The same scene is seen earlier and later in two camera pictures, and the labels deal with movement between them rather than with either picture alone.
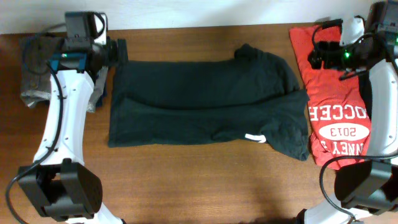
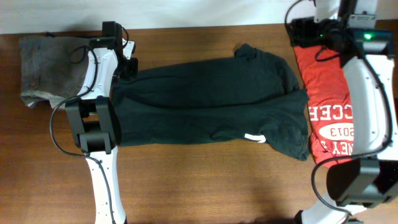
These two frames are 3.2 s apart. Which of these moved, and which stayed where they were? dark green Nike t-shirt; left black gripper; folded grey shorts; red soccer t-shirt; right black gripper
Moved: right black gripper; left black gripper
Stayed: dark green Nike t-shirt; folded grey shorts; red soccer t-shirt
